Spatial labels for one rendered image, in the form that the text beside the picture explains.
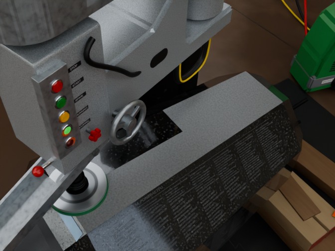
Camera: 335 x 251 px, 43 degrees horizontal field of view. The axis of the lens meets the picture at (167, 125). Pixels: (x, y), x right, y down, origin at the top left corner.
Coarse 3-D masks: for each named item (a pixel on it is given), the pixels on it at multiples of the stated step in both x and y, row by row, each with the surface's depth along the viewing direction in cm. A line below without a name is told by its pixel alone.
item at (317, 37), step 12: (324, 12) 276; (324, 24) 274; (312, 36) 283; (324, 36) 274; (300, 48) 295; (312, 48) 284; (324, 48) 274; (300, 60) 297; (312, 60) 285; (324, 60) 278; (300, 72) 299; (312, 72) 287; (324, 72) 286; (300, 84) 301; (312, 84) 291; (324, 84) 296
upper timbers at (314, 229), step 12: (300, 180) 230; (276, 192) 224; (312, 192) 225; (264, 204) 227; (276, 204) 220; (288, 204) 220; (324, 204) 221; (276, 216) 222; (288, 216) 216; (324, 216) 216; (288, 228) 218; (300, 228) 212; (312, 228) 212; (324, 228) 215; (300, 240) 213; (312, 240) 208
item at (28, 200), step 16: (32, 176) 136; (64, 176) 132; (16, 192) 134; (32, 192) 136; (48, 192) 135; (0, 208) 131; (16, 208) 134; (32, 208) 133; (48, 208) 132; (0, 224) 132; (16, 224) 131; (32, 224) 129; (0, 240) 130; (16, 240) 127
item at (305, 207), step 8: (288, 184) 226; (296, 184) 227; (288, 192) 223; (296, 192) 223; (304, 192) 224; (288, 200) 220; (296, 200) 220; (304, 200) 220; (296, 208) 217; (304, 208) 218; (312, 208) 218; (304, 216) 215; (312, 216) 215
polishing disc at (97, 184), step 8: (88, 168) 156; (96, 168) 156; (56, 176) 153; (88, 176) 154; (96, 176) 154; (104, 176) 154; (96, 184) 152; (104, 184) 152; (64, 192) 149; (88, 192) 149; (96, 192) 149; (104, 192) 150; (64, 200) 147; (72, 200) 147; (80, 200) 147; (88, 200) 147; (96, 200) 147; (56, 208) 146; (64, 208) 145; (72, 208) 145; (80, 208) 145; (88, 208) 146
